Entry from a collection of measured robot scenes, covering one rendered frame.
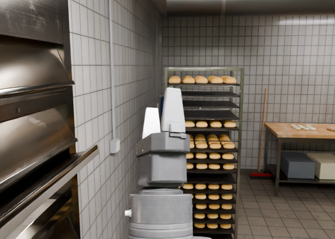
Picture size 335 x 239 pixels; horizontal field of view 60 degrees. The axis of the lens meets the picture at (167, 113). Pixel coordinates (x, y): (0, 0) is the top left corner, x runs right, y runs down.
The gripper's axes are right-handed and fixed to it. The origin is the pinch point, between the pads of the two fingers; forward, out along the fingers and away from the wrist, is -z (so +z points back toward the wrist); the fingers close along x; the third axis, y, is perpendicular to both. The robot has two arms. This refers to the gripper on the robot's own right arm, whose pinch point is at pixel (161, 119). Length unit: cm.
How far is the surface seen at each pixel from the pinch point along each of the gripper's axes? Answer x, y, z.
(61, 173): -65, 15, 6
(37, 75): -68, 26, -29
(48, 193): -57, 18, 12
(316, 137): -254, -294, -52
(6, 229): -41, 25, 20
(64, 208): -104, 13, 19
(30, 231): -87, 24, 26
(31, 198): -50, 22, 13
